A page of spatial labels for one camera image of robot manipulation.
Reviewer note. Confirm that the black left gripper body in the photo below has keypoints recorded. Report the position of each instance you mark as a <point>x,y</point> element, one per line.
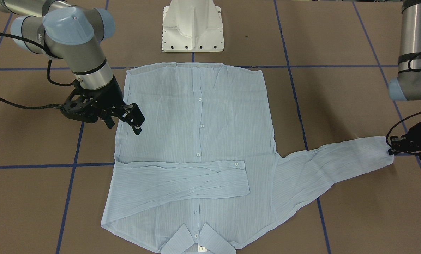
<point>417,137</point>

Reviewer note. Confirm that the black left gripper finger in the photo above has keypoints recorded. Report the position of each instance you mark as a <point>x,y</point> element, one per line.
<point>396,141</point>
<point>398,151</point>

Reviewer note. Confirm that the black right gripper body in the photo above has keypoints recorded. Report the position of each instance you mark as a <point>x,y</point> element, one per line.
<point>110,94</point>

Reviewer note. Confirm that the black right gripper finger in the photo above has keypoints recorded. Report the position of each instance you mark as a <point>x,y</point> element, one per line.
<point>132,115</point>
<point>109,122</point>

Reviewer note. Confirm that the light blue button-up shirt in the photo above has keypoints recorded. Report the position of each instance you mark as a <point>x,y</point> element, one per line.
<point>204,171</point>

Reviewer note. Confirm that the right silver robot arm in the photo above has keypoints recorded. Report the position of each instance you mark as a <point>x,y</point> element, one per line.
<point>60,30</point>

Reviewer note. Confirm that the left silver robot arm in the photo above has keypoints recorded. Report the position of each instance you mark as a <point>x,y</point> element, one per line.
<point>407,85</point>

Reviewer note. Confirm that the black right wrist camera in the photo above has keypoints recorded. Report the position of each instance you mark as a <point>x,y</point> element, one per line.
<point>79,106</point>

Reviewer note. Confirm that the white pedestal column base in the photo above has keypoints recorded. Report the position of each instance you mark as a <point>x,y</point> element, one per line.
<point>192,26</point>

